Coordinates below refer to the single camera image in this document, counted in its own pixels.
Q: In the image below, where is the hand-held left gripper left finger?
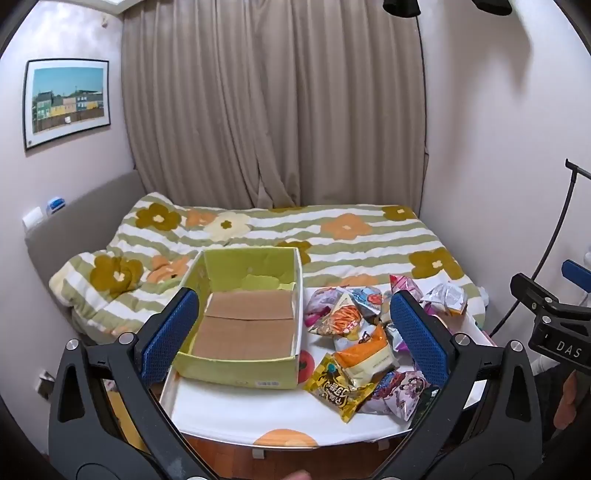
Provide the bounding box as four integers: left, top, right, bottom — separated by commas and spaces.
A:
48, 287, 218, 480

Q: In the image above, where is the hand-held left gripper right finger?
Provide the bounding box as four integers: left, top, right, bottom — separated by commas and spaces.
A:
369, 291, 543, 480

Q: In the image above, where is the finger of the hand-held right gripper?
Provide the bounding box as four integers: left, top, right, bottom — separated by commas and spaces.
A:
560, 259, 591, 294
510, 273, 561, 324

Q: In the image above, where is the orange and white snack packet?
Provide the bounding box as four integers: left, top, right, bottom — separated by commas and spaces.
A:
333, 325, 400, 391

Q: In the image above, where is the green cardboard box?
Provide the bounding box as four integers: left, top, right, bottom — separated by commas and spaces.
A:
172, 247, 306, 389

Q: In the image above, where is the yellow snack packet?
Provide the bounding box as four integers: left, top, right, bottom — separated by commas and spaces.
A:
304, 353, 377, 423

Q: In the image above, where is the person's right hand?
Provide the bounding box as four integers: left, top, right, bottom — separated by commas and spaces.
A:
551, 369, 581, 432

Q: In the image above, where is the silver snack packet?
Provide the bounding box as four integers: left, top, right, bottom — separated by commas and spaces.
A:
422, 281, 468, 317

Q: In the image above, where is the pink snack packet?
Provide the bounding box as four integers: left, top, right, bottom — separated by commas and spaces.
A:
389, 274, 423, 305

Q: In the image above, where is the black curved stand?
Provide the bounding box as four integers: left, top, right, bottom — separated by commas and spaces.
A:
489, 159, 591, 337

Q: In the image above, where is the blue and red snack packet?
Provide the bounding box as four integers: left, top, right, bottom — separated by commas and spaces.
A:
346, 286, 385, 324

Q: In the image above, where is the orange striped snack packet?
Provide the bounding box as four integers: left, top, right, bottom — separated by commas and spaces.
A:
307, 293, 365, 340

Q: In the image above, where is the lilac snack packet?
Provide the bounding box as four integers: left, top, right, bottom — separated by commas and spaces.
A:
305, 286, 343, 320

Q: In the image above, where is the floral striped blanket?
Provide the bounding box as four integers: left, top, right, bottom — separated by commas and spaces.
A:
48, 191, 483, 342

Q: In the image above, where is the grey headboard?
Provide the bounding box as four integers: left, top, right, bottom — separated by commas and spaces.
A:
23, 170, 149, 344

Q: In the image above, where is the beige curtain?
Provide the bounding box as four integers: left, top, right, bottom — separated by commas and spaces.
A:
121, 0, 428, 213

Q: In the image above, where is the framed picture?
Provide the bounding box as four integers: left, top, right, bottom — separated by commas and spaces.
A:
23, 58, 112, 151

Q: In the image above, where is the wall socket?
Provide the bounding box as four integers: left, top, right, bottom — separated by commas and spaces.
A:
38, 369, 57, 400

